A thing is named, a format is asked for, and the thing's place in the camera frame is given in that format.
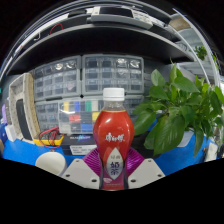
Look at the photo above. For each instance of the clear organizer with coloured parts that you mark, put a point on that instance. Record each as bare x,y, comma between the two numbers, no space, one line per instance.
78,116

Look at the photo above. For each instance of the yellow multimeter with red leads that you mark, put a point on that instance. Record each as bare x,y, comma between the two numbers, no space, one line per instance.
50,138

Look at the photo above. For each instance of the red drink bottle white cap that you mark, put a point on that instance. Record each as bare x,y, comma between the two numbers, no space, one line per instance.
113,133

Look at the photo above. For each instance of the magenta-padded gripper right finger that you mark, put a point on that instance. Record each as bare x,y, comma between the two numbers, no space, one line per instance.
145,173

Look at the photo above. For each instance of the green potted plant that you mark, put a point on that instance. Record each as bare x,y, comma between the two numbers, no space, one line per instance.
173,116

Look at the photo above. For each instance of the black workbench shelf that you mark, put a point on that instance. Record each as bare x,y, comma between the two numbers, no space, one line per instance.
100,41

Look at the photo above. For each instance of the white cup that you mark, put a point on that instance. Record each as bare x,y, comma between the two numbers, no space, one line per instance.
50,163

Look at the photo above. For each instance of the black box with white label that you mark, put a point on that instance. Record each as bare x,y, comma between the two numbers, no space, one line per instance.
80,141

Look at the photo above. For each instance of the black rectangular case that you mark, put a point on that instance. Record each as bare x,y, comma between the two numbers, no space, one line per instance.
24,120

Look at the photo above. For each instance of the white shelf unit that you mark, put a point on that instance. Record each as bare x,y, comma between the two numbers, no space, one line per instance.
200,36

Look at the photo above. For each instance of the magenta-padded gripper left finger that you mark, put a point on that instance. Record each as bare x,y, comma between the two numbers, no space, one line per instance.
80,173

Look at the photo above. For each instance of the white power adapter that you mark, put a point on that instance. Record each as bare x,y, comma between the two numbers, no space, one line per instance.
211,151

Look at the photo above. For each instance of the plain black box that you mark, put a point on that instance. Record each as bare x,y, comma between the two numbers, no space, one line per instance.
140,149

